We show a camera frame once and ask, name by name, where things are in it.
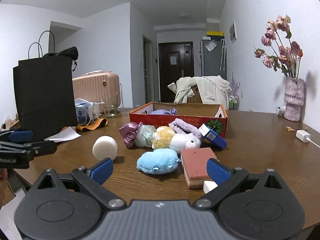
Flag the white foam wedge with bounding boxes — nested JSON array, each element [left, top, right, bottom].
[[203, 180, 218, 194]]

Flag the dark entrance door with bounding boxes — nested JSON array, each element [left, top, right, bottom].
[[158, 42, 194, 103]]

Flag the pink layered sponge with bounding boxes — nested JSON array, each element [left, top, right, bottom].
[[181, 147, 217, 189]]

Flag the wall picture frame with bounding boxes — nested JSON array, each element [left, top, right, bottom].
[[229, 21, 237, 43]]

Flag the dried pink roses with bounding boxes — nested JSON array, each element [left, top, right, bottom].
[[254, 15, 303, 79]]

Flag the iridescent plastic bag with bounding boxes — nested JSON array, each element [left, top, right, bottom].
[[135, 125, 156, 148]]

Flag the small yellow trinket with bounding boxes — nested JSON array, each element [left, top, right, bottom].
[[286, 126, 294, 132]]

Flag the person's left hand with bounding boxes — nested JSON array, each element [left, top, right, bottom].
[[0, 168, 8, 205]]

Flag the white foam cylinder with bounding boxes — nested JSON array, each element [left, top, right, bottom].
[[92, 136, 118, 160]]

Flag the lavender textured vase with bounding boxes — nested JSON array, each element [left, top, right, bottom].
[[284, 77, 305, 122]]

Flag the white charger adapter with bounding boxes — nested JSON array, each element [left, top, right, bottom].
[[296, 129, 311, 142]]

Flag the pink suitcase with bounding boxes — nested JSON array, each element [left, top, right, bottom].
[[72, 70, 121, 113]]

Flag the blue white package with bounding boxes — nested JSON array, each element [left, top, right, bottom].
[[74, 98, 94, 126]]

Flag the white paper sheet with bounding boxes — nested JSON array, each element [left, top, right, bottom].
[[44, 126, 81, 143]]

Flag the orange black strap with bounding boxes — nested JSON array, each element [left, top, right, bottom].
[[75, 117, 109, 132]]

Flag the mauve satin scrunchie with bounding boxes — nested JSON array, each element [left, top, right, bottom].
[[118, 122, 143, 148]]

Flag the red cardboard box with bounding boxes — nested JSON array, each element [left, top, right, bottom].
[[129, 102, 228, 137]]

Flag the glass cup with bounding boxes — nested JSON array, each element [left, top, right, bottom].
[[103, 93, 119, 118]]

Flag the yellow box on refrigerator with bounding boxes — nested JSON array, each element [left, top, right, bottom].
[[206, 31, 224, 36]]

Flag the black paper bag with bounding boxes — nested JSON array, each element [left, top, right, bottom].
[[12, 30, 79, 142]]

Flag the white and yellow alpaca plush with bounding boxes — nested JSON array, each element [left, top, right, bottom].
[[151, 126, 201, 154]]

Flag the purple cloth with scrunchie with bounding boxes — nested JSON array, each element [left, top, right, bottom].
[[150, 108, 177, 115]]

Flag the brown cardboard box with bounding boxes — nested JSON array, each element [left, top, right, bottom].
[[187, 85, 202, 103]]

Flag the cream jacket on box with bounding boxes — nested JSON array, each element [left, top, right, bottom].
[[168, 75, 232, 110]]

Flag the blue plush toy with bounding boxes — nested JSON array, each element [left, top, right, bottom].
[[136, 148, 181, 175]]

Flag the grey refrigerator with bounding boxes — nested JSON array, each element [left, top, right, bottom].
[[200, 36, 227, 79]]

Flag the blue tissue pack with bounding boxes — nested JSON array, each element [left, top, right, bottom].
[[199, 124, 227, 150]]

